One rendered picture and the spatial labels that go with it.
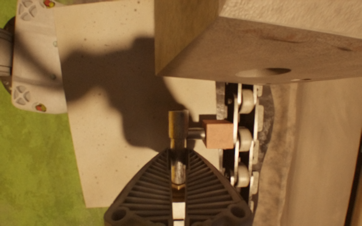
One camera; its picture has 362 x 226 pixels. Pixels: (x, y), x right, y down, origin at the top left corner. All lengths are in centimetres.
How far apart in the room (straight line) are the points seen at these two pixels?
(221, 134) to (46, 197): 162
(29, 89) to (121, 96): 76
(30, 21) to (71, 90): 75
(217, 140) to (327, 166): 28
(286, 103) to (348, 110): 14
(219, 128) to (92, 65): 19
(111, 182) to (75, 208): 136
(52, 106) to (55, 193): 92
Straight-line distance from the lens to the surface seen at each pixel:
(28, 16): 101
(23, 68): 107
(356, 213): 50
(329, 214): 48
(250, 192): 28
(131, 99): 20
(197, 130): 17
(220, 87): 23
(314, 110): 35
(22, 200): 186
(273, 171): 35
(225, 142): 18
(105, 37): 23
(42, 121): 145
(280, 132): 32
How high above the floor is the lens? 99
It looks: 83 degrees down
